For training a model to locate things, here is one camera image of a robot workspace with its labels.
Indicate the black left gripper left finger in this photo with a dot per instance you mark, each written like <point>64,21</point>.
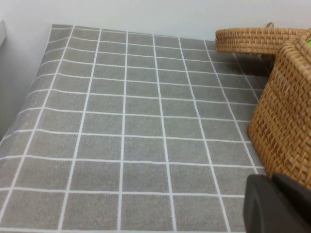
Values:
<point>272,208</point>

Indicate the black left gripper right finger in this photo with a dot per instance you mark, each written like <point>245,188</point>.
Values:
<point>295,188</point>

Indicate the woven rattan basket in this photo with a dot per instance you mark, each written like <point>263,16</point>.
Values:
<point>286,116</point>

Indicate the woven rattan basket lid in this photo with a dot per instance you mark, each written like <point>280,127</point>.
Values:
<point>247,41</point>

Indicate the green object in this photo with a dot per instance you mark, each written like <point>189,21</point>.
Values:
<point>309,43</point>

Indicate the grey white-grid tablecloth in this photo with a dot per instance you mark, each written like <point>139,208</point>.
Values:
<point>136,131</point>

